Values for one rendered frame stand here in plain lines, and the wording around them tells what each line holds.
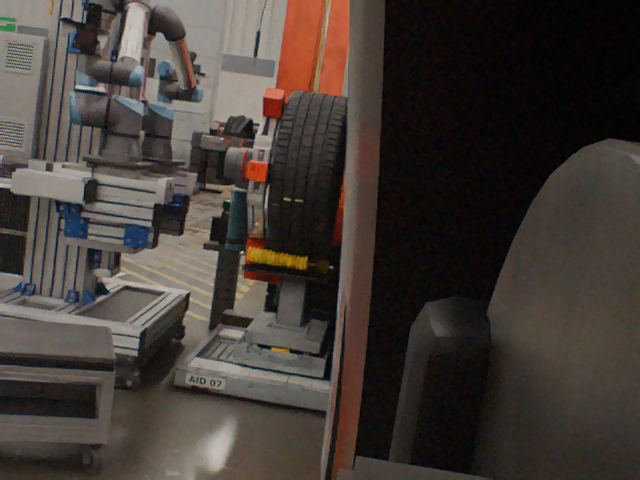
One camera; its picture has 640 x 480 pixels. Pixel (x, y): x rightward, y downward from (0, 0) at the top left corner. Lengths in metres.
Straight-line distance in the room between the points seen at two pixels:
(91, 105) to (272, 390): 1.23
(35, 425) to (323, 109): 1.55
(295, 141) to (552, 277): 2.85
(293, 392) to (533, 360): 2.91
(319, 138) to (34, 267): 1.25
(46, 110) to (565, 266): 3.24
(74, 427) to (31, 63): 1.55
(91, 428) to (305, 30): 2.17
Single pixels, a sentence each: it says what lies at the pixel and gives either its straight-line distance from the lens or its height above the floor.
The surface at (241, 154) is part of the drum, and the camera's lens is 3.33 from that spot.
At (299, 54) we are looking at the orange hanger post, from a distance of 3.84.
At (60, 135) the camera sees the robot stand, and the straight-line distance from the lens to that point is 3.37.
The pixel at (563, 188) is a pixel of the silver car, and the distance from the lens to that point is 0.22.
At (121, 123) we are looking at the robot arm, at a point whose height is 0.95.
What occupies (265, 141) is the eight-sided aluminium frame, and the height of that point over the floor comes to 0.96.
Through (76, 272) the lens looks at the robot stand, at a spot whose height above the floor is 0.34.
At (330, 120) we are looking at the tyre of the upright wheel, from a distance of 3.11.
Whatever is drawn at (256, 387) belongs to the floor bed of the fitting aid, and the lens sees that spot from 3.13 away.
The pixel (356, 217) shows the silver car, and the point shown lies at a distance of 0.58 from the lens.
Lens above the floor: 1.00
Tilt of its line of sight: 7 degrees down
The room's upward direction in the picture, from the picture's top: 8 degrees clockwise
